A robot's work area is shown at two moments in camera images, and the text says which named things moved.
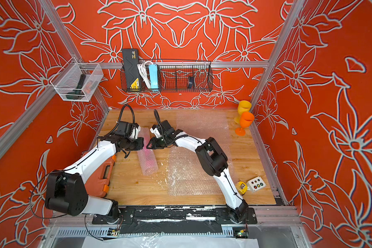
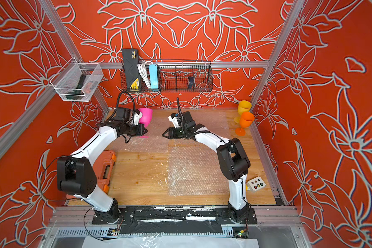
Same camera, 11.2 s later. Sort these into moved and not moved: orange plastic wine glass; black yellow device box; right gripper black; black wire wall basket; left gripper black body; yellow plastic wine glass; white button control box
Moved: left gripper black body; right gripper black
Not moved: yellow plastic wine glass; black wire wall basket; white button control box; orange plastic wine glass; black yellow device box
